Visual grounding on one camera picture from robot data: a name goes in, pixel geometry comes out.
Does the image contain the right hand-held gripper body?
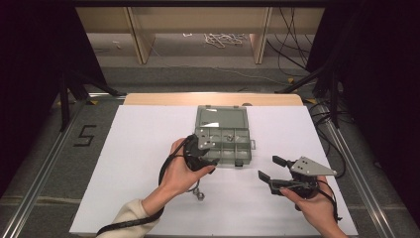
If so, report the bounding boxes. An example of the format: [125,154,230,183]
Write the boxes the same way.
[269,156,338,200]

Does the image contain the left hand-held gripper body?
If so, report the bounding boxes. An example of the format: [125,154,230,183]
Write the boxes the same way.
[182,133,221,173]

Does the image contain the translucent grey compartment box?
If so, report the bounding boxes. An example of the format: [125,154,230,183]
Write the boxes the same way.
[193,104,257,169]

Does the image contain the person's left hand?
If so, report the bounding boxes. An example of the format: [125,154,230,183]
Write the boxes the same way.
[159,137,217,199]

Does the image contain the person's right hand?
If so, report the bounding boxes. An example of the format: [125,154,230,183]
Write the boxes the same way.
[279,176,342,231]

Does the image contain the white table cover sheet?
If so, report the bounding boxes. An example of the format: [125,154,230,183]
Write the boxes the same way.
[68,104,360,237]

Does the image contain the black metal stand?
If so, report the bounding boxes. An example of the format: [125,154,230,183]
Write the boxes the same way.
[58,68,127,134]
[274,61,342,131]

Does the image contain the black curtain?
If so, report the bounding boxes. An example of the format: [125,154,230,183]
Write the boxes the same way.
[305,0,420,229]
[0,0,108,199]

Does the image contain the thin grey wire loop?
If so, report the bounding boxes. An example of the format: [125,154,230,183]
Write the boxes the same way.
[187,178,201,194]

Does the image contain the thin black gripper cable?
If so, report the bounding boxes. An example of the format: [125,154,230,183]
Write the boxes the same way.
[316,178,344,223]

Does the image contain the black cables beside table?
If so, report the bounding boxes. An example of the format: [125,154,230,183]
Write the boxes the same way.
[306,99,349,180]

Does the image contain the aluminium floor rail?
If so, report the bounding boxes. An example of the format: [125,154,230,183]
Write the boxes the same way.
[315,104,401,238]
[0,98,92,238]

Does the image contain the white rope pile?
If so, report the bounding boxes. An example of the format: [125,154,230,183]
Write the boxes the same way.
[203,32,249,50]

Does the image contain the black floor cables bundle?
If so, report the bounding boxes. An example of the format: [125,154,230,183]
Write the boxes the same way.
[265,7,319,72]

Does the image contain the wooden furniture frame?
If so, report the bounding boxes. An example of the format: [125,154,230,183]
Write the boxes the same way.
[75,7,326,65]

